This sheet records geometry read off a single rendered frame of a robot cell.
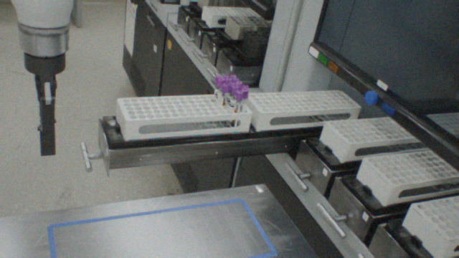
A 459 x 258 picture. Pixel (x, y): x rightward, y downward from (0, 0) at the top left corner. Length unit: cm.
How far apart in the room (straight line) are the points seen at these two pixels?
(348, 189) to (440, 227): 20
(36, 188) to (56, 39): 137
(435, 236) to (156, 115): 60
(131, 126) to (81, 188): 122
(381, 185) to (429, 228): 14
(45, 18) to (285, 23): 73
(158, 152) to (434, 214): 57
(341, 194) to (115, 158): 49
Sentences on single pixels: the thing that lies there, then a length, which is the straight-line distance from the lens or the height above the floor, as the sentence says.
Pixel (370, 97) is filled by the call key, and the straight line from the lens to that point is 103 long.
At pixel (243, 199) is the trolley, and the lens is 90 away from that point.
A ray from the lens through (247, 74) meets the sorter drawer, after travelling 151.
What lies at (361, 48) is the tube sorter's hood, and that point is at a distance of 109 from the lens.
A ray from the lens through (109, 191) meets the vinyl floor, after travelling 218.
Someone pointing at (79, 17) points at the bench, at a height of 9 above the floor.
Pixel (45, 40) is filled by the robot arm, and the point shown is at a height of 104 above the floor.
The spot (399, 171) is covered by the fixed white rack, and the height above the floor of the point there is 86.
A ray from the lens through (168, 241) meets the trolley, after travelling 79.
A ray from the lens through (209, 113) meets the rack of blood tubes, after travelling 106.
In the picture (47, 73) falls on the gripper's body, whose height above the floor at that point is 97.
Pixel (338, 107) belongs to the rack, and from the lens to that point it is 124.
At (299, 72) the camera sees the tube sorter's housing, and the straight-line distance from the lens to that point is 132.
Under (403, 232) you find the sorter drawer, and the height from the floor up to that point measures 82.
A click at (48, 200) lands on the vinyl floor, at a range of 214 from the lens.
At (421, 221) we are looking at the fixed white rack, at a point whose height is 85.
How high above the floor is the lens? 137
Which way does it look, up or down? 30 degrees down
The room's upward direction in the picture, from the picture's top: 11 degrees clockwise
